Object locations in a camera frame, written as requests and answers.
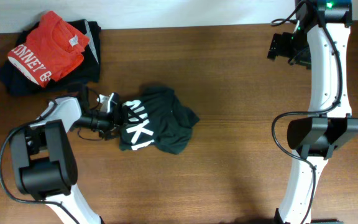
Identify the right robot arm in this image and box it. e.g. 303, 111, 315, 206
267, 0, 358, 224

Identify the right black cable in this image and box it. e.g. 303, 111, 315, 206
270, 0, 344, 224

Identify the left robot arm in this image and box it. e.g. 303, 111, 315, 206
4, 85, 120, 223

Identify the left black cable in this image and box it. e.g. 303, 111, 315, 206
0, 88, 105, 224

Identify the black cable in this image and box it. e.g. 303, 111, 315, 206
270, 0, 344, 224
0, 88, 105, 224

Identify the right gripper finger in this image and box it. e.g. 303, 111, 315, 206
288, 47, 311, 69
267, 32, 291, 60

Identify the black folded shirt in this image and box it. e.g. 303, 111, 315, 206
14, 19, 102, 94

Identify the dark green t-shirt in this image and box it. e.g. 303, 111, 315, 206
119, 86, 200, 154

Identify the red folded t-shirt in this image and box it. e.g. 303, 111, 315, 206
7, 11, 90, 88

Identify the navy folded shirt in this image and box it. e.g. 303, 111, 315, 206
0, 61, 90, 96

